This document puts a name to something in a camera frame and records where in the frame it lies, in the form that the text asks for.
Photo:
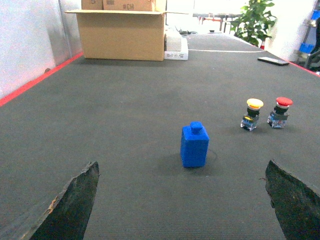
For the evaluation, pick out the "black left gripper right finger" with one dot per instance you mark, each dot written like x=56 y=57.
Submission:
x=295 y=203

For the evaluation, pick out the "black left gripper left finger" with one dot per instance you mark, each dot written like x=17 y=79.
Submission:
x=64 y=218

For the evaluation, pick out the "blue block part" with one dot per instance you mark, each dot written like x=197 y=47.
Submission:
x=194 y=145

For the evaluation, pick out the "black smartphone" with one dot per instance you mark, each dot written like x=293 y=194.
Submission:
x=273 y=61

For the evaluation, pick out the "red white traffic cone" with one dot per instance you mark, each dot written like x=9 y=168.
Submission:
x=262 y=46

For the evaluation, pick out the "green potted plant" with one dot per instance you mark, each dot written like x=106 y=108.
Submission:
x=254 y=22

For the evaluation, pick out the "white flat box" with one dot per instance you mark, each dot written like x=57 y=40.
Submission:
x=182 y=55

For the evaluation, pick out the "large cardboard box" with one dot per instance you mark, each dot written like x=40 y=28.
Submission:
x=121 y=35

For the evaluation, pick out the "white foam block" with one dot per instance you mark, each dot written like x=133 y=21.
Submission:
x=173 y=41

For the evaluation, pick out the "small cardboard box on top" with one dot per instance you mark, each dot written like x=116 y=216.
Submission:
x=125 y=5

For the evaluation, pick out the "red push button switch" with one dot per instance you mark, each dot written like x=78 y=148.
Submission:
x=278 y=118

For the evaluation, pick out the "yellow push button switch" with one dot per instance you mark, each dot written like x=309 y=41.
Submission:
x=250 y=119

